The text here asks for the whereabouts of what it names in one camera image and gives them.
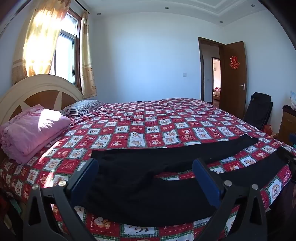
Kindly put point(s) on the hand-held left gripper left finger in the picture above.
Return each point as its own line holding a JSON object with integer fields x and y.
{"x": 83, "y": 182}

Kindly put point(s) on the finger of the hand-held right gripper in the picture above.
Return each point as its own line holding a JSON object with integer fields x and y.
{"x": 286, "y": 157}

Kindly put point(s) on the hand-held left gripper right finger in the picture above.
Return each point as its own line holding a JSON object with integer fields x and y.
{"x": 205, "y": 182}

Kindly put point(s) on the black pants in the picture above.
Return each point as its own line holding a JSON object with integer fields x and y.
{"x": 138, "y": 176}

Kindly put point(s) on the wooden cabinet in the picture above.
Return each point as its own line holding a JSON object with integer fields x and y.
{"x": 286, "y": 125}

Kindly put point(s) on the red plastic bag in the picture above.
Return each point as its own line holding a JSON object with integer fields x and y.
{"x": 268, "y": 129}

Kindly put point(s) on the black folding chair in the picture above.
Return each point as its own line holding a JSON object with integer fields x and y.
{"x": 259, "y": 106}

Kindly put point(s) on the folded pink blanket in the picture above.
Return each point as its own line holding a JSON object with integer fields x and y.
{"x": 34, "y": 132}

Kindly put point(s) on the brown wooden door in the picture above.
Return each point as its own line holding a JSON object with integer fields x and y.
{"x": 233, "y": 97}

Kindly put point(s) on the striped pillow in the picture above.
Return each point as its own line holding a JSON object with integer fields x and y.
{"x": 81, "y": 107}

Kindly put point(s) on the red printed checkered blanket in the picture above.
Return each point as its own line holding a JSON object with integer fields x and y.
{"x": 150, "y": 129}

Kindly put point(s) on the red paper door decoration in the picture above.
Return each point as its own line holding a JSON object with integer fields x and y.
{"x": 234, "y": 62}

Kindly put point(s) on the cream and brown headboard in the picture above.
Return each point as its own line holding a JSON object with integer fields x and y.
{"x": 41, "y": 80}

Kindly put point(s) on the narrow yellow patterned curtain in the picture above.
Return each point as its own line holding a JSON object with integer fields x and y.
{"x": 86, "y": 58}

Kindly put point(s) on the window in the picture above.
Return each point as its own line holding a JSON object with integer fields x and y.
{"x": 67, "y": 53}

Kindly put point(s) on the wide yellow patterned curtain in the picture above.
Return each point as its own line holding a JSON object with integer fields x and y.
{"x": 41, "y": 34}

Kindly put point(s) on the curtain rod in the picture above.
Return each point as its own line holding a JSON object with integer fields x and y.
{"x": 79, "y": 5}

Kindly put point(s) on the brown door frame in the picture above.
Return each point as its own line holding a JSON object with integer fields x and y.
{"x": 199, "y": 69}

